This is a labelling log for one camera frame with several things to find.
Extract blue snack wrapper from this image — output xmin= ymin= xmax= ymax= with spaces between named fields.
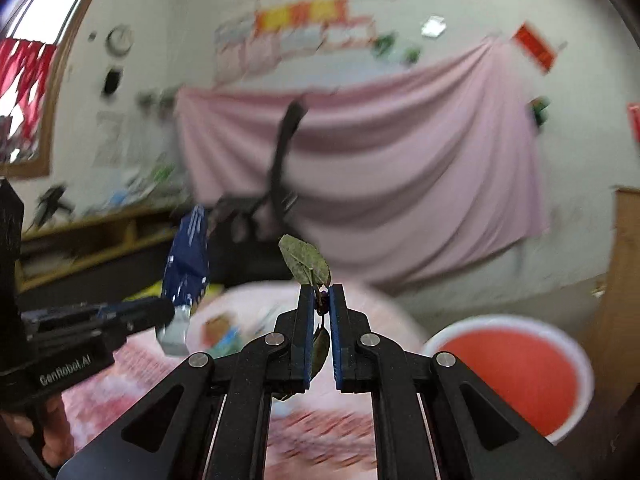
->
xmin=156 ymin=205 xmax=209 ymax=356

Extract dry green leaf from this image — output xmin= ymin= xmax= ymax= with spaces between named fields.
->
xmin=272 ymin=235 xmax=331 ymax=401

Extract left human hand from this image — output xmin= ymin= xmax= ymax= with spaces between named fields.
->
xmin=1 ymin=394 xmax=75 ymax=468

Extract colourful crumpled wrapper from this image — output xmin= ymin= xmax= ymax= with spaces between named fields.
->
xmin=201 ymin=313 xmax=243 ymax=359

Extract pink floral tablecloth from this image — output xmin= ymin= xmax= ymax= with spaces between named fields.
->
xmin=63 ymin=282 xmax=428 ymax=479

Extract black glue gun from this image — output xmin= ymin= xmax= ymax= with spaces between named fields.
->
xmin=32 ymin=184 xmax=75 ymax=229

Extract black office chair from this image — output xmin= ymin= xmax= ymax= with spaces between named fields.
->
xmin=207 ymin=100 xmax=307 ymax=288

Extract wooden cabinet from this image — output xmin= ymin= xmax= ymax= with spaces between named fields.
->
xmin=584 ymin=188 xmax=640 ymax=402

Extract pink hanging sheet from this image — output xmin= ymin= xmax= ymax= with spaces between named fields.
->
xmin=175 ymin=38 xmax=549 ymax=286

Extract green hanging ornament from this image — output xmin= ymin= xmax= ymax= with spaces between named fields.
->
xmin=530 ymin=96 xmax=550 ymax=129

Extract wooden framed window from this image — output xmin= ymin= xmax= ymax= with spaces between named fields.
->
xmin=1 ymin=0 xmax=92 ymax=179

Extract wooden wall shelf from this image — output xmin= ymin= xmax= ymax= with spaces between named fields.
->
xmin=16 ymin=203 xmax=188 ymax=292

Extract black wall object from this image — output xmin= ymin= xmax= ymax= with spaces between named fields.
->
xmin=101 ymin=67 xmax=122 ymax=98

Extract round wall clock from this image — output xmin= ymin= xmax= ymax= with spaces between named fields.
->
xmin=105 ymin=24 xmax=134 ymax=58

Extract green wall packets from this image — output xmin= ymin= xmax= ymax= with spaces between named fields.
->
xmin=371 ymin=32 xmax=422 ymax=66

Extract silver wall plate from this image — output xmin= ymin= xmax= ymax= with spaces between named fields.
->
xmin=421 ymin=15 xmax=447 ymax=39

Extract red diamond wall paper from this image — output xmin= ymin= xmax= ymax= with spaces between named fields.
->
xmin=512 ymin=22 xmax=559 ymax=74

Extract yellow red wall certificate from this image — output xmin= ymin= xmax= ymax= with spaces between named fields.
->
xmin=255 ymin=0 xmax=349 ymax=35

